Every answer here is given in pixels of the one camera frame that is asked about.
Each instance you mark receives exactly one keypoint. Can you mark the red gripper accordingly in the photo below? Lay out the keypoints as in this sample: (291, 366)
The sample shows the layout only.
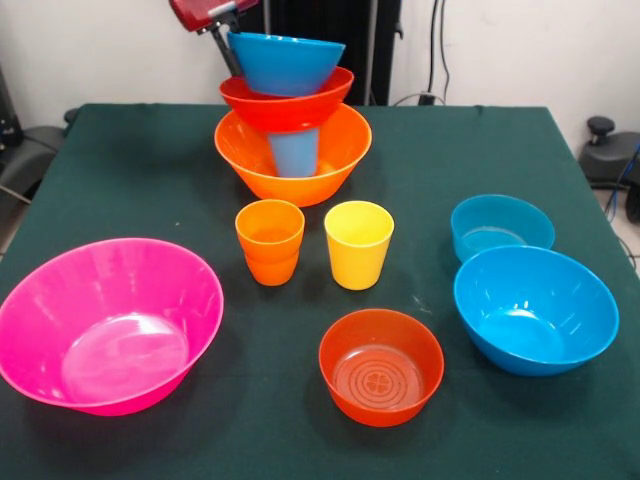
(195, 12)

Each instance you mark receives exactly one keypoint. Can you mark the large blue bowl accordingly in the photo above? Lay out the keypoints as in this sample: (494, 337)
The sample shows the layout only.
(285, 65)
(535, 310)

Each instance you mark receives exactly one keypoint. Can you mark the wide red bowl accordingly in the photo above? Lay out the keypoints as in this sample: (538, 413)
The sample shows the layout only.
(280, 112)

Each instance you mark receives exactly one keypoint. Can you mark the blue cup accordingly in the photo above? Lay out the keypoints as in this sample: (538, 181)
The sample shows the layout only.
(295, 155)

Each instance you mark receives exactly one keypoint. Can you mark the large orange bowl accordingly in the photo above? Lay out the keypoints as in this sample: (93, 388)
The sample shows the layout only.
(300, 192)

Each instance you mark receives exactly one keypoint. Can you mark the orange cup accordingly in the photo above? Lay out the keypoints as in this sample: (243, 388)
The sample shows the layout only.
(270, 235)
(272, 274)

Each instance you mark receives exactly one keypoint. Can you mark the yellow cup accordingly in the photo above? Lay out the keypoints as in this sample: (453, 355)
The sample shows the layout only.
(359, 260)

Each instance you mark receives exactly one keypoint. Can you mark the large pink bowl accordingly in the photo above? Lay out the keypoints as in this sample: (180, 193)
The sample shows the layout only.
(110, 320)

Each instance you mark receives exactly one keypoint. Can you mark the small teal blue bowl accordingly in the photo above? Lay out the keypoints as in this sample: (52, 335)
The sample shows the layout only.
(500, 225)

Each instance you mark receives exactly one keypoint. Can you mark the small red bowl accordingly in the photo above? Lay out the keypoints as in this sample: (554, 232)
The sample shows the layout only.
(380, 380)

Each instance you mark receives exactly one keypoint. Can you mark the dark green table cloth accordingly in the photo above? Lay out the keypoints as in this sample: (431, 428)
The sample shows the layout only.
(280, 445)

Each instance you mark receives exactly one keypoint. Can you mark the black pedestal leg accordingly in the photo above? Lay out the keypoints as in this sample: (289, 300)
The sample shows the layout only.
(607, 160)
(30, 150)

